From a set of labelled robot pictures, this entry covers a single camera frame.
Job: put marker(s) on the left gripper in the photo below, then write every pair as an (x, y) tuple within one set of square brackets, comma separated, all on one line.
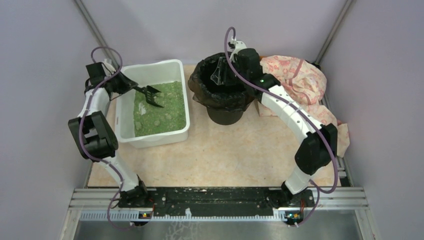
[(125, 84)]

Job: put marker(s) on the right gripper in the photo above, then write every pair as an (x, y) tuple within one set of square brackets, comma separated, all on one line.
[(222, 66)]

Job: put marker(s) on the black litter scoop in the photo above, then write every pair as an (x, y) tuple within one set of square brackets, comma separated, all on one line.
[(150, 93)]

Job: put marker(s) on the black trash bin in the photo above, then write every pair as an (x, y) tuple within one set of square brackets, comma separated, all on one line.
[(224, 117)]

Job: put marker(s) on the white plastic litter box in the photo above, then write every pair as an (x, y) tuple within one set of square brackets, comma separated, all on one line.
[(168, 77)]

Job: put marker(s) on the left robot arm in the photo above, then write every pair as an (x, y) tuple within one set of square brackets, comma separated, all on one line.
[(95, 138)]

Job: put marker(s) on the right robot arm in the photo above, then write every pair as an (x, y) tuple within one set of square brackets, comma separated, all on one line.
[(318, 141)]

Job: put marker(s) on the black garbage bag liner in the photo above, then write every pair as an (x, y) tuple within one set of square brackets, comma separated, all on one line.
[(219, 97)]

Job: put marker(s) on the pink floral cloth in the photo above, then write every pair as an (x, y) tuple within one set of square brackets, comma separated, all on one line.
[(306, 84)]

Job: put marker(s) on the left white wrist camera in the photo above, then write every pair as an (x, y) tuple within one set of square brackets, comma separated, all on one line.
[(108, 67)]

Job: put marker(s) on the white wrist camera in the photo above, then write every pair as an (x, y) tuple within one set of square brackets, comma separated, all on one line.
[(108, 67), (236, 46)]

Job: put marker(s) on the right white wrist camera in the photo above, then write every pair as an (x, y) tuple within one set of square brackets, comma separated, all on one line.
[(236, 46)]

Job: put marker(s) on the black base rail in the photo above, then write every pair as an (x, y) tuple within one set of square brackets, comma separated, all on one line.
[(194, 204)]

